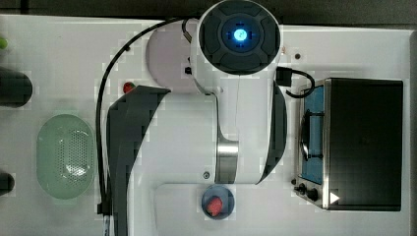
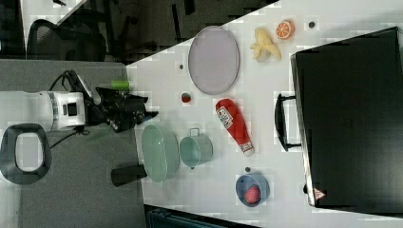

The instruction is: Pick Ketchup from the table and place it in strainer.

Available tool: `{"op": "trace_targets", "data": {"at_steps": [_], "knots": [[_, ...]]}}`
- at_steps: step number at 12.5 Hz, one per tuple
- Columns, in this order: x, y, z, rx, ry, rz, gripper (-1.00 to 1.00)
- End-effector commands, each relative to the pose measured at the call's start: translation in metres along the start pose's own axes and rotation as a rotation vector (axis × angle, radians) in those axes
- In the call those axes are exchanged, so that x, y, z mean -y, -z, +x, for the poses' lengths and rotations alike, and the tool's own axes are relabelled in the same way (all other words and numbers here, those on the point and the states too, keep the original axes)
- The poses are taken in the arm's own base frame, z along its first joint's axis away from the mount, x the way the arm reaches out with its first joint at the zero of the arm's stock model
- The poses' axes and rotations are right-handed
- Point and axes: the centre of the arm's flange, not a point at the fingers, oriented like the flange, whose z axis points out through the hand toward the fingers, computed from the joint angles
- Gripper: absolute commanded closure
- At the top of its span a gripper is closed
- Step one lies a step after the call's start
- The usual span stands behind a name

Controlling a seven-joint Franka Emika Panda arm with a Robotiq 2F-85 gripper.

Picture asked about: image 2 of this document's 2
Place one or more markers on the red fruit in bowl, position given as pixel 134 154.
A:
pixel 252 195

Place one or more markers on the peeled toy banana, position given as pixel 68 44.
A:
pixel 263 42

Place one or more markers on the grey round plate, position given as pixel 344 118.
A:
pixel 213 60

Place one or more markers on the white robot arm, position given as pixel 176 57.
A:
pixel 27 117

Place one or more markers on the red ketchup bottle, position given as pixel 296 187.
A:
pixel 232 120

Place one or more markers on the black toaster oven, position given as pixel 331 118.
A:
pixel 349 96

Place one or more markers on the small red strawberry toy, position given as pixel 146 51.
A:
pixel 186 97

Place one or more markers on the green mug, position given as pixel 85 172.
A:
pixel 196 148

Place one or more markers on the green cylinder object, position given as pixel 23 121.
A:
pixel 120 85

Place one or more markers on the black office chair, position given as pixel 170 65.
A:
pixel 88 34

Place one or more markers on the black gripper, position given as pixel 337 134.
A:
pixel 120 110

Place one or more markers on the blue bowl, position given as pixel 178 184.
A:
pixel 244 182

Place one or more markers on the orange slice toy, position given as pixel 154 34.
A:
pixel 285 30

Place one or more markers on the green oval strainer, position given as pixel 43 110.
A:
pixel 160 151

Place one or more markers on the black cylinder cup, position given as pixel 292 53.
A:
pixel 124 175

